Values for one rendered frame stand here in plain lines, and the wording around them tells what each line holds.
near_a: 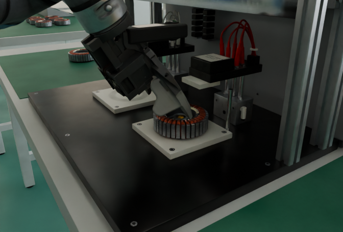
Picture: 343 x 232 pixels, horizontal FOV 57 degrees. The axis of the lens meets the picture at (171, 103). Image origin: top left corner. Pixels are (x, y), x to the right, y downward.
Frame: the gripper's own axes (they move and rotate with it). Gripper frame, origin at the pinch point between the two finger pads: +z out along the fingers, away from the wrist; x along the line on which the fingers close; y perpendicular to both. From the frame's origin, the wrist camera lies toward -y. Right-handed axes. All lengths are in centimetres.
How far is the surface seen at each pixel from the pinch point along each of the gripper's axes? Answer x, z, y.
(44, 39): -157, 15, -2
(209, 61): 1.9, -2.9, -10.5
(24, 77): -67, 0, 19
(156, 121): -0.4, 1.2, 4.4
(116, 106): -18.2, 3.2, 6.6
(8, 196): -112, 58, 67
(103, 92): -29.3, 3.8, 5.6
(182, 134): 4.6, 3.8, 2.8
